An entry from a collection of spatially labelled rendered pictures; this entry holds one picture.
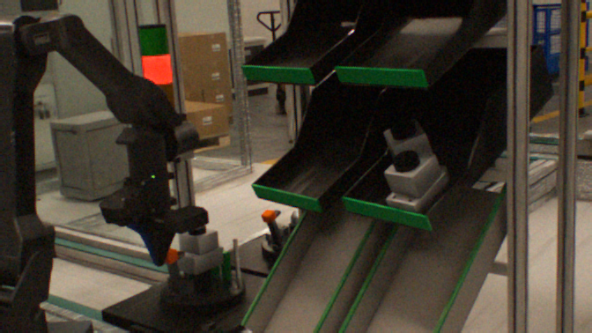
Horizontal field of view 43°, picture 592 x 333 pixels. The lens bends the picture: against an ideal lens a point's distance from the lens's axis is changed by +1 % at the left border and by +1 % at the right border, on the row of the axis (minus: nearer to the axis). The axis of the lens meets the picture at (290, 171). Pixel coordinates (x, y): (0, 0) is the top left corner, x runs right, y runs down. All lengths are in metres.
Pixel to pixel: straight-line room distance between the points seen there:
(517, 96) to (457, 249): 0.21
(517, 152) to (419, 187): 0.14
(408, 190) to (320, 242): 0.27
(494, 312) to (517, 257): 0.50
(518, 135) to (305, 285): 0.37
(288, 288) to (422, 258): 0.20
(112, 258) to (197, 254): 0.41
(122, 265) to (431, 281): 0.78
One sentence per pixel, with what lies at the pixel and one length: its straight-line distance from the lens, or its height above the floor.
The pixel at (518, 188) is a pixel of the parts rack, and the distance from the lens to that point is 0.92.
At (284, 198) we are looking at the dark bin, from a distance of 0.96.
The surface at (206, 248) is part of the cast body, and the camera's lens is 1.22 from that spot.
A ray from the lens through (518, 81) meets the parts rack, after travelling 0.89.
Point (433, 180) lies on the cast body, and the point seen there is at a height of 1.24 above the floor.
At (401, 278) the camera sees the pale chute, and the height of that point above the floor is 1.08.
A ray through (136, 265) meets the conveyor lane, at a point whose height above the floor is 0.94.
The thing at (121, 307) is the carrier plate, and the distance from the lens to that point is 1.28.
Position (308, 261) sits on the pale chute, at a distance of 1.08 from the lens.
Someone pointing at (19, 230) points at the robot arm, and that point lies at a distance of 0.93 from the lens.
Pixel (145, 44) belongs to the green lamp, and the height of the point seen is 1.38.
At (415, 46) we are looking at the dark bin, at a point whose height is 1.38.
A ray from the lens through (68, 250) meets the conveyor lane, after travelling 1.72.
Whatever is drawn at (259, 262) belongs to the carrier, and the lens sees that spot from 1.40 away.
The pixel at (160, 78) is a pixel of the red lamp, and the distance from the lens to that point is 1.37.
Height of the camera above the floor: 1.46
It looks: 14 degrees down
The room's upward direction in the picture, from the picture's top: 4 degrees counter-clockwise
